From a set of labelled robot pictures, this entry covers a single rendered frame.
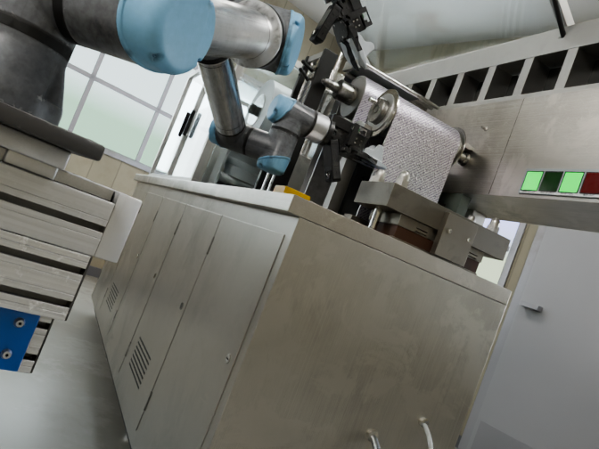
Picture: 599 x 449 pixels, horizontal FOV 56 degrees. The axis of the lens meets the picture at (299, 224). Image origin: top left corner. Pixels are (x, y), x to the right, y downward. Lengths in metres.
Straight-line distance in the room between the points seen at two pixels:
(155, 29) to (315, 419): 0.92
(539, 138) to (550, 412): 2.40
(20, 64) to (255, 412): 0.82
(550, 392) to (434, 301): 2.45
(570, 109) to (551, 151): 0.12
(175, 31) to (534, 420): 3.41
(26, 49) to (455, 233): 1.05
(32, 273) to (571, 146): 1.25
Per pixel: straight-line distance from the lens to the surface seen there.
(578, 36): 1.75
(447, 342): 1.43
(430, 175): 1.65
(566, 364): 3.76
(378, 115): 1.60
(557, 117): 1.63
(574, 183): 1.48
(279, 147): 1.39
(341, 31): 1.61
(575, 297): 3.82
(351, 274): 1.24
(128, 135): 4.97
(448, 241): 1.43
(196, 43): 0.72
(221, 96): 1.28
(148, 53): 0.68
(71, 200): 0.75
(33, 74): 0.74
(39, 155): 0.74
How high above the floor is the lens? 0.78
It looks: 3 degrees up
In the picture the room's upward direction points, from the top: 21 degrees clockwise
